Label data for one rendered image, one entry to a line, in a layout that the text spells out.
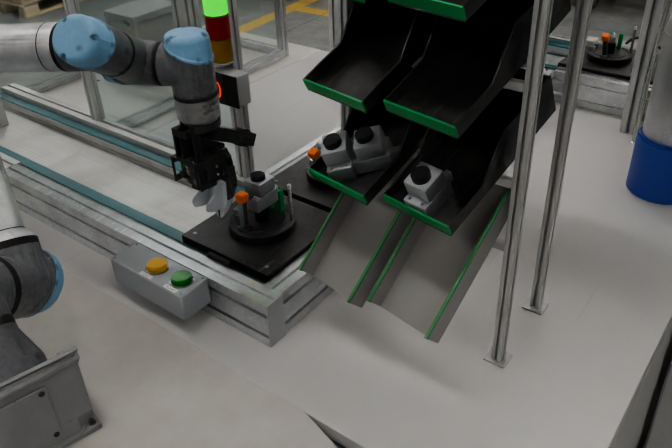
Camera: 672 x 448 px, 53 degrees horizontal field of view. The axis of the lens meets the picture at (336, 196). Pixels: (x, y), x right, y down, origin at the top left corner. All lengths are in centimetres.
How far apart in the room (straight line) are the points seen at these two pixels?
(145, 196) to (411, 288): 79
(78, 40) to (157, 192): 72
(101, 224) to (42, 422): 52
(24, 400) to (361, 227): 61
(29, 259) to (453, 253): 73
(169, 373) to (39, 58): 59
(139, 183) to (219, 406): 73
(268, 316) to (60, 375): 36
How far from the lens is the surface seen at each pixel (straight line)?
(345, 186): 109
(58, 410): 120
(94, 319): 146
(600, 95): 224
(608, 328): 141
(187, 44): 113
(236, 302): 131
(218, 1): 144
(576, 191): 181
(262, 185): 136
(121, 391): 130
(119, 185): 178
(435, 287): 115
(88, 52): 106
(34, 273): 129
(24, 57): 114
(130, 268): 140
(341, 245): 124
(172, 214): 162
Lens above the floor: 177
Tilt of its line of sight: 32 degrees down
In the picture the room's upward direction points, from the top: 2 degrees counter-clockwise
